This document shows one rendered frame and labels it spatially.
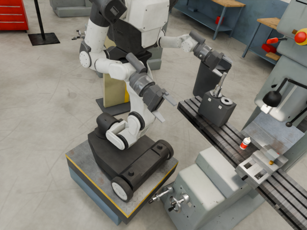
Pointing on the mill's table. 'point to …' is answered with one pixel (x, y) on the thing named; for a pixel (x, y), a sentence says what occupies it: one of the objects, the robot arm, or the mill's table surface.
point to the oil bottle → (245, 143)
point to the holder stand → (216, 108)
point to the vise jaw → (264, 162)
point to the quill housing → (283, 114)
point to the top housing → (293, 18)
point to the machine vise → (251, 179)
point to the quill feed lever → (295, 118)
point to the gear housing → (293, 50)
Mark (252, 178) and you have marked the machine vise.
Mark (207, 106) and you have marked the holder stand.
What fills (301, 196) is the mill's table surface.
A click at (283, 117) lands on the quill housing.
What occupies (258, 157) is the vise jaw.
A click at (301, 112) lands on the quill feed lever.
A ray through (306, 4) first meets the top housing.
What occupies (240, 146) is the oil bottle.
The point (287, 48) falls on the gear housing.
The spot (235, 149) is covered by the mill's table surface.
